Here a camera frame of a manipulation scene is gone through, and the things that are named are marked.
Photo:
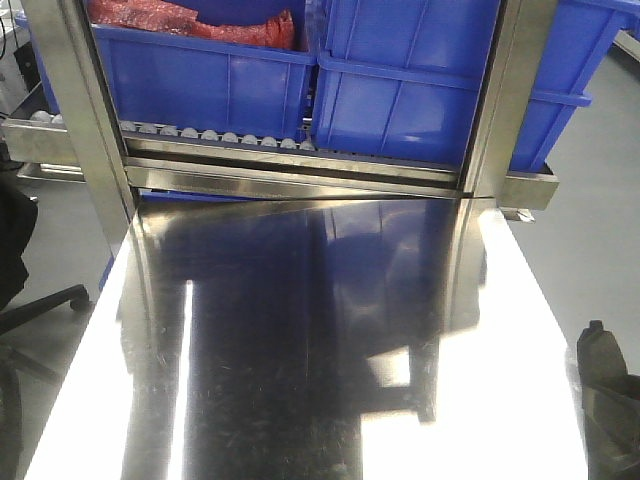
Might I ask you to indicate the red bubble wrap bag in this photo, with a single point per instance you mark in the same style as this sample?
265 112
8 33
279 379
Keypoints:
166 17

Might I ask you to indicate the steel roller rack frame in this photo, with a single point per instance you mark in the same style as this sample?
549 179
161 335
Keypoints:
116 165

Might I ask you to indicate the grey brake pad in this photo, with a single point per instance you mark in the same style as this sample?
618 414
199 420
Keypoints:
599 357

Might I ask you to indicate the right blue plastic bin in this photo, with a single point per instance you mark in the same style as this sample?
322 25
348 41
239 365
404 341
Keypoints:
402 79

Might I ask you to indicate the black office chair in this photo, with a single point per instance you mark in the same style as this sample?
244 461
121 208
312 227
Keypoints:
37 339

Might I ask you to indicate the person in black trousers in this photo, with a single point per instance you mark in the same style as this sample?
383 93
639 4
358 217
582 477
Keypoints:
19 214

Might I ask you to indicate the blue plastic bin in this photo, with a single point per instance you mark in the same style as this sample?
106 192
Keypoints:
402 79
211 85

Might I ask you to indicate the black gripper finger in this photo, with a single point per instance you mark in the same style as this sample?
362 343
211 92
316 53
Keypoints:
611 418

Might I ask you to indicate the left blue plastic bin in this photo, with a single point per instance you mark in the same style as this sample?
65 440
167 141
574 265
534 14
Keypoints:
211 85

